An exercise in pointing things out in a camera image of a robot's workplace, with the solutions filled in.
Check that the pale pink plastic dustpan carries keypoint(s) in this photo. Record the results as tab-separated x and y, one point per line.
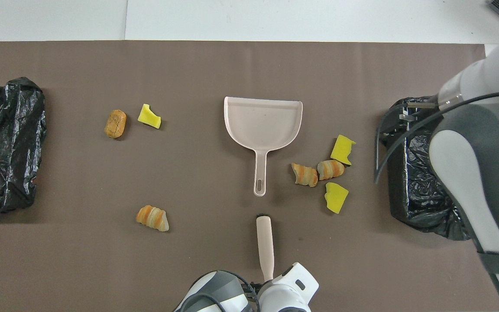
262	125

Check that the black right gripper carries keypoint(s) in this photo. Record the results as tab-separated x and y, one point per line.
425	117

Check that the yellow sponge piece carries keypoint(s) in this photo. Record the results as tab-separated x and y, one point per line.
341	149
335	199
148	117

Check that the brown table mat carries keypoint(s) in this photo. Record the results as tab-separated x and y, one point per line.
189	73

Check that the brown bread bun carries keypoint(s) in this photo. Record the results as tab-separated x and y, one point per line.
115	124

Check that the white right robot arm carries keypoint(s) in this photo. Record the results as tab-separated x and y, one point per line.
483	173

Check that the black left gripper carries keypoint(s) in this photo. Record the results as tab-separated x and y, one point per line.
263	286

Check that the bin wrapped in black bag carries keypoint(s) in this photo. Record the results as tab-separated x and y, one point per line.
7	147

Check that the open bin lined black bag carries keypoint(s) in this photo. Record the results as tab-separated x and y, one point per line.
414	190

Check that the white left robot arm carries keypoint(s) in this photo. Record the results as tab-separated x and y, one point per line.
284	294

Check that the beige hand brush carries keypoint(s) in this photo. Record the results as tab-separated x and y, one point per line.
264	247

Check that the orange striped croissant piece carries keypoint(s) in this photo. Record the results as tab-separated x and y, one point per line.
305	175
152	218
330	169

